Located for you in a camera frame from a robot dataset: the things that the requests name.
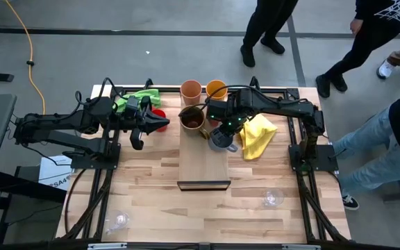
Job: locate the grey-blue ceramic mug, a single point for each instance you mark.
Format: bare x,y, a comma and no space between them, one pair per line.
215,148

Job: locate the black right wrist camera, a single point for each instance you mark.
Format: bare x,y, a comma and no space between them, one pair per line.
217,108

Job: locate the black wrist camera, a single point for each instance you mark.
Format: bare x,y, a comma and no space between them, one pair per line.
217,108
133,104

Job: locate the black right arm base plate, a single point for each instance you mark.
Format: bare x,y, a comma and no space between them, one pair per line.
325,158

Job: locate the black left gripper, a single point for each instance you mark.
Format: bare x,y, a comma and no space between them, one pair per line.
135,123

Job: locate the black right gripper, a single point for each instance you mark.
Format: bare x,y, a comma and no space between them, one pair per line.
234,123

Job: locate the salmon plastic cup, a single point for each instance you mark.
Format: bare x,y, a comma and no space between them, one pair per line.
190,95

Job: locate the silver aluminium rail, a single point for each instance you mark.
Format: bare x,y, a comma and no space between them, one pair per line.
300,247
106,246

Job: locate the person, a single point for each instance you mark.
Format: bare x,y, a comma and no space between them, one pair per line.
384,69
387,156
370,38
266,21

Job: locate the clear glass cup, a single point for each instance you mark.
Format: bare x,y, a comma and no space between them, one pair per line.
273,198

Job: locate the clear glass mug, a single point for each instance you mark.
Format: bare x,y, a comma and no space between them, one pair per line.
120,219

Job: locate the yellow microfibre cloth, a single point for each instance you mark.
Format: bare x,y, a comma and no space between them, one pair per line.
259,139

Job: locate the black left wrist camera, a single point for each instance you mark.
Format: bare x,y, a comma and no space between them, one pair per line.
133,104

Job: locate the white cardboard box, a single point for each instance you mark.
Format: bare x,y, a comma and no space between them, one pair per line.
56,172

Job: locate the long wooden shelf board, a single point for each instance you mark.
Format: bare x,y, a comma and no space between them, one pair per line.
203,163

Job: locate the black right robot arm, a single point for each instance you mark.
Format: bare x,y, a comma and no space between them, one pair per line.
283,109

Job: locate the green microfibre cloth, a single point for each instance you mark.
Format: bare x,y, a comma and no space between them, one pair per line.
148,97

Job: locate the orange plastic cup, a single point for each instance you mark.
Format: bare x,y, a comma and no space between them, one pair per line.
216,91

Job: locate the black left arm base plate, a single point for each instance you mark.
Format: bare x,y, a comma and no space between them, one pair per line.
82,163

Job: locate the black table leg frame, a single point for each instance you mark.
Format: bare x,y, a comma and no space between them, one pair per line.
23,187

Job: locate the brown ceramic mug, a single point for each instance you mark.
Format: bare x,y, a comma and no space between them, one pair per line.
189,128

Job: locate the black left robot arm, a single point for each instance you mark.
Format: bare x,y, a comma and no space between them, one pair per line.
54,121

